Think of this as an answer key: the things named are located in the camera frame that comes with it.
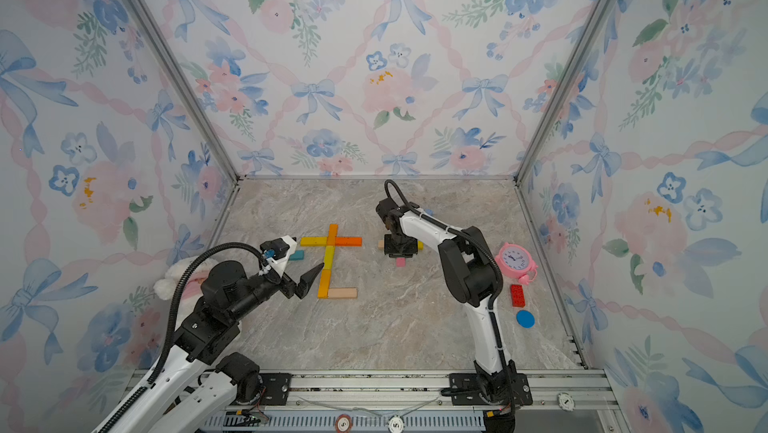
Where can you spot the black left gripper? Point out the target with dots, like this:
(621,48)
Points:
(304,285)

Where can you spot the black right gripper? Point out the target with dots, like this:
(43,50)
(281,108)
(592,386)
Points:
(388,248)

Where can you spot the golden yellow long block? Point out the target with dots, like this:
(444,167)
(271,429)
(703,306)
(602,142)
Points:
(324,284)

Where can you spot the beige long block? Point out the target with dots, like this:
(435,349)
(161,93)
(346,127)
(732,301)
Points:
(342,293)

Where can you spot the lime yellow long block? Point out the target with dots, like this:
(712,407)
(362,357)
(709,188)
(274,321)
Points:
(329,257)

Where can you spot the red-orange long block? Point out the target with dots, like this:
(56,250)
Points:
(348,241)

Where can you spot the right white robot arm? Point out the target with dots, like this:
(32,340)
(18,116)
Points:
(471,275)

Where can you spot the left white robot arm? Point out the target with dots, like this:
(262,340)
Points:
(192,343)

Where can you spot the amber orange long block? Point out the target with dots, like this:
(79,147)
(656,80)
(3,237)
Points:
(332,235)

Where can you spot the pink alarm clock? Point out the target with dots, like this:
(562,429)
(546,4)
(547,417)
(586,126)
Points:
(517,263)

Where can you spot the red toy brick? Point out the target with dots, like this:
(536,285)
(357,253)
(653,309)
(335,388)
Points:
(517,296)

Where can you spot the blue round disc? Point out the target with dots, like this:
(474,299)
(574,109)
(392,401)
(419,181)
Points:
(525,319)

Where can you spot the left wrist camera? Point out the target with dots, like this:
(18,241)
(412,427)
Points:
(277,253)

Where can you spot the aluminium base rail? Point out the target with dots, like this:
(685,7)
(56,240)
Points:
(368,401)

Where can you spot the aluminium corner post left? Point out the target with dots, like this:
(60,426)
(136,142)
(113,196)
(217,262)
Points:
(174,73)

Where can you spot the aluminium corner post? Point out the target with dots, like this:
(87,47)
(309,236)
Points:
(582,49)
(174,73)

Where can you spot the aluminium corner post right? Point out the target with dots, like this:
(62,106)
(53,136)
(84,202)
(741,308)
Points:
(582,49)

